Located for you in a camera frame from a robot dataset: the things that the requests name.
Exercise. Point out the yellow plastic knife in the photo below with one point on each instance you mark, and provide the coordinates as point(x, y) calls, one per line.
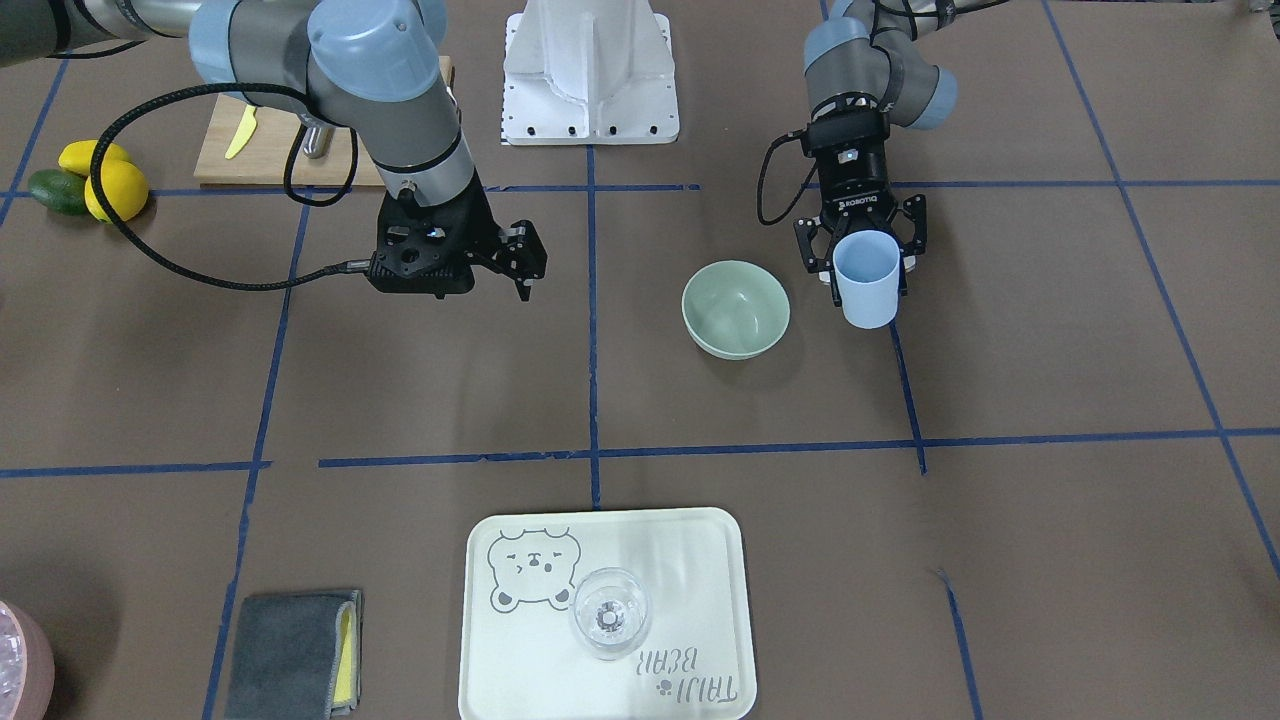
point(246, 128)

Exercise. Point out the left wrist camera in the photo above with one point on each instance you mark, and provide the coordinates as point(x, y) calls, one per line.
point(843, 129)

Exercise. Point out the green bowl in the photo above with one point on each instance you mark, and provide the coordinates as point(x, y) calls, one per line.
point(735, 310)

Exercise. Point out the wooden cutting board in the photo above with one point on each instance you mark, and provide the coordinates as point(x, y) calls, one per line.
point(262, 159)

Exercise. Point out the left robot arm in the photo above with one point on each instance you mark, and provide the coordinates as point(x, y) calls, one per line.
point(864, 76)

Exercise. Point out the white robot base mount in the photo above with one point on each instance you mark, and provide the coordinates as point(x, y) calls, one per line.
point(589, 73)

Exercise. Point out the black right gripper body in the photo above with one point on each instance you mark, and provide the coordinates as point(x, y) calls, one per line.
point(483, 230)

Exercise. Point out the green avocado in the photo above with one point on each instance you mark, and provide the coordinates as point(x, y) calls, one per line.
point(60, 191)

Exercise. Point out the light blue plastic cup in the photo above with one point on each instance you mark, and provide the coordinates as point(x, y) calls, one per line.
point(868, 267)

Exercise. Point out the yellow lemon back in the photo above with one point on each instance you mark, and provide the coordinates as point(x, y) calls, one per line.
point(76, 157)

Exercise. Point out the clear wine glass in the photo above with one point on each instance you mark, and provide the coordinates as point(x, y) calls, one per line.
point(611, 613)

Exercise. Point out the cream bear tray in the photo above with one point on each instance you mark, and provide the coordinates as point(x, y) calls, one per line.
point(521, 659)

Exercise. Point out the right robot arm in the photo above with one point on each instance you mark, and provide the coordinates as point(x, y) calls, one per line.
point(371, 67)

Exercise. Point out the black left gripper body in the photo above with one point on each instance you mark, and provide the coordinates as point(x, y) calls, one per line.
point(860, 188)

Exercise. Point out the yellow lemon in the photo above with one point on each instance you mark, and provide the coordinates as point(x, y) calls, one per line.
point(125, 186)
point(76, 157)

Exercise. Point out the pink bowl of ice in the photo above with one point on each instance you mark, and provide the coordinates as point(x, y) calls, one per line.
point(27, 668)

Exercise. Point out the steel muddler black cap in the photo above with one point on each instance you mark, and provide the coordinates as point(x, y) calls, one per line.
point(316, 139)

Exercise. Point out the grey folded cloth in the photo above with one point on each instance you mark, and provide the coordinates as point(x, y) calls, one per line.
point(297, 656)

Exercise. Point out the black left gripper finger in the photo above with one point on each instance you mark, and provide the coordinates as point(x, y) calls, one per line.
point(913, 211)
point(815, 242)

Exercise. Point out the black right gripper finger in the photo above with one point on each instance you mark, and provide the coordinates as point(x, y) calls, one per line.
point(515, 252)

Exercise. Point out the yellow lemon front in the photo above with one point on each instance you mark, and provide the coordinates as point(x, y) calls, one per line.
point(125, 186)

